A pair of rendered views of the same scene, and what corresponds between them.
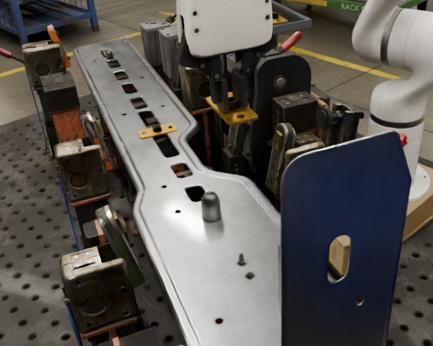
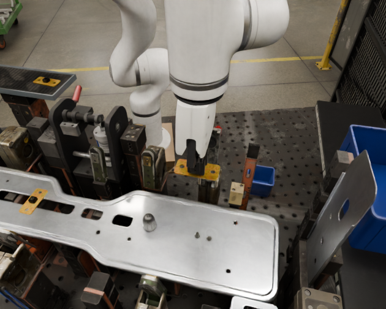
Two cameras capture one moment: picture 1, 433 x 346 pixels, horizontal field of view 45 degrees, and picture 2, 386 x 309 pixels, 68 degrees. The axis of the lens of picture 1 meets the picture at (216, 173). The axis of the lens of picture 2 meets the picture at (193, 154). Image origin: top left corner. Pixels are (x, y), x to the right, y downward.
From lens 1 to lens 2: 51 cm
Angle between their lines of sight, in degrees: 46
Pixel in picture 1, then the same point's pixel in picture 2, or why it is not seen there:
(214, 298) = (211, 263)
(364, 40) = (125, 77)
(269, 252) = (200, 219)
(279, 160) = (152, 170)
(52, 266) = not seen: outside the picture
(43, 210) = not seen: outside the picture
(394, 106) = (151, 105)
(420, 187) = (166, 135)
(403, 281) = (193, 182)
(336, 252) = (236, 198)
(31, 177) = not seen: outside the picture
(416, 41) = (155, 68)
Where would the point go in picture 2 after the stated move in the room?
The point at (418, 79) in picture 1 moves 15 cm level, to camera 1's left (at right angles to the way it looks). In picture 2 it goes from (160, 87) to (133, 108)
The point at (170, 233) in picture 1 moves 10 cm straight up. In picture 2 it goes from (144, 254) to (139, 233)
